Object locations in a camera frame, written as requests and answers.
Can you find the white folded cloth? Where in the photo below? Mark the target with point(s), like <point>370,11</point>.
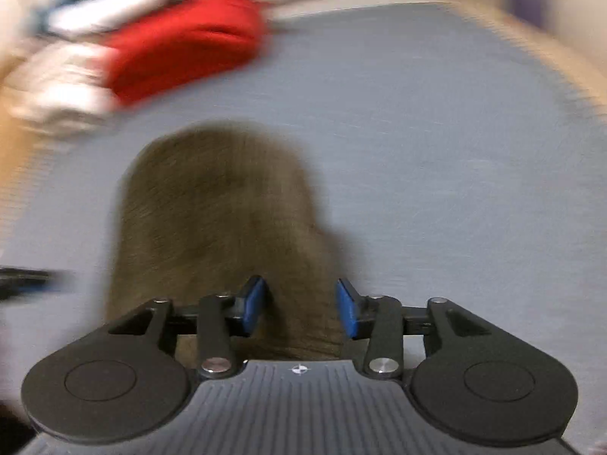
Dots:
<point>89,17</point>

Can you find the brown corduroy pants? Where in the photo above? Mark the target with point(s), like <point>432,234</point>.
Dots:
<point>203,210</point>

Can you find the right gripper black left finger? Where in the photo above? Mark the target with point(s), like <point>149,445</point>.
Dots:
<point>135,373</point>

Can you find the grey bed mattress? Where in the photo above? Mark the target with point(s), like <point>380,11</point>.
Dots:
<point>447,162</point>

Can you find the wooden bed frame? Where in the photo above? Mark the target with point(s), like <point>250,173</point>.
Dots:
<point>588,82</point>

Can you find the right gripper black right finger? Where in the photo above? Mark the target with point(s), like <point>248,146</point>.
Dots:
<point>464,375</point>

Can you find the red folded quilt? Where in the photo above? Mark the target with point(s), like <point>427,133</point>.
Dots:
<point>189,41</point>

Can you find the cream folded blanket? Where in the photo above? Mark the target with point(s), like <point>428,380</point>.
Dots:
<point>58,88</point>

